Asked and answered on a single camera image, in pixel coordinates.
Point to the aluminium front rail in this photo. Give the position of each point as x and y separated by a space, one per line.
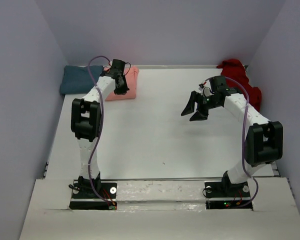
157 179

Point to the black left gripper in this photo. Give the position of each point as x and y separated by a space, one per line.
124 89

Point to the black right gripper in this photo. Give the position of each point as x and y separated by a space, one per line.
190 106

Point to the pink t-shirt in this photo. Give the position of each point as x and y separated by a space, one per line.
131 76

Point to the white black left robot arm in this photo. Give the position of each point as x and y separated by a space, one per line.
87 121

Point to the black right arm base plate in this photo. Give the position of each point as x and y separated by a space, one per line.
217 198

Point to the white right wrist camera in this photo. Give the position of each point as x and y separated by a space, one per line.
205 91

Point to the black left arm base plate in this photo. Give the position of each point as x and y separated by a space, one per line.
84 198

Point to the white table edge rail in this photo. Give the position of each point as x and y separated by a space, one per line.
153 67

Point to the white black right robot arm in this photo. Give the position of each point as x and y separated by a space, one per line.
261 138

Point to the crumpled red t-shirt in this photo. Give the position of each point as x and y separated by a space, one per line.
234 69

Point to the folded teal t-shirt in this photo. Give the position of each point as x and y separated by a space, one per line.
77 80

